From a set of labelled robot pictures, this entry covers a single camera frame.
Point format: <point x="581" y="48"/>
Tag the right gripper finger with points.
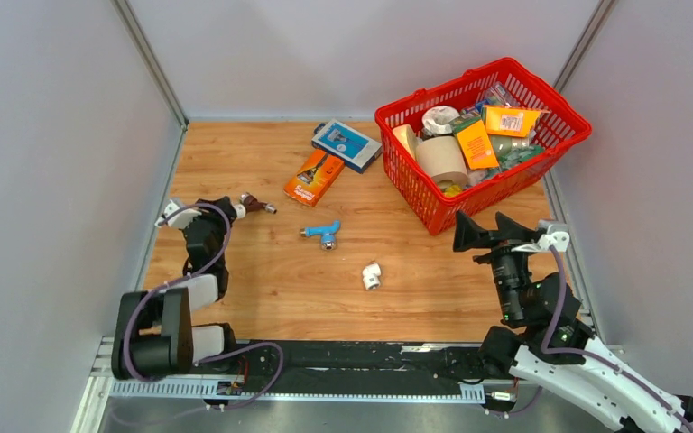
<point x="469" y="235"/>
<point x="512" y="232"/>

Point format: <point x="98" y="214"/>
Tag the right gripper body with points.
<point x="509" y="274"/>

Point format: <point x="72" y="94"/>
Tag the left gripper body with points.
<point x="217" y="218"/>

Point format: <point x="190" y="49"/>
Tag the brown water faucet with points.
<point x="252" y="204"/>

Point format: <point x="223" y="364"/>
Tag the white pipe elbow fitting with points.
<point x="240" y="211"/>
<point x="371" y="276"/>

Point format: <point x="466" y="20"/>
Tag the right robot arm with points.
<point x="542" y="339"/>

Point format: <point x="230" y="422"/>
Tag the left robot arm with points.
<point x="154" y="335"/>

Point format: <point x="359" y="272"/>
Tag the blue water faucet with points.
<point x="326" y="234"/>

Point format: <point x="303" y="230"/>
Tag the green plastic packet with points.
<point x="512" y="151"/>

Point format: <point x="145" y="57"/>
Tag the brown paper roll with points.
<point x="442" y="160"/>

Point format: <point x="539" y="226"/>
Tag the orange razor box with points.
<point x="313" y="179"/>

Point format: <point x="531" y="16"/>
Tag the orange green sponge box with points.
<point x="474" y="142"/>

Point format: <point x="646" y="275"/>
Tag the orange packet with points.
<point x="511" y="121"/>

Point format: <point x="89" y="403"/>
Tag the red plastic basket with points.
<point x="557" y="132"/>

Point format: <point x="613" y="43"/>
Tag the white tape roll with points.
<point x="436" y="120"/>

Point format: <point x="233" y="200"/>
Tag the blue white box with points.
<point x="357" y="150"/>

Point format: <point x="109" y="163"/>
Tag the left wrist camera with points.
<point x="176" y="215"/>

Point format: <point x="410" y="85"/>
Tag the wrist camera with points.
<point x="551" y="234"/>
<point x="176" y="215"/>

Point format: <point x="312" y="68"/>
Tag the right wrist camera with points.
<point x="551" y="234"/>

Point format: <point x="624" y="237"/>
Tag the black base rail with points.
<point x="371" y="369"/>

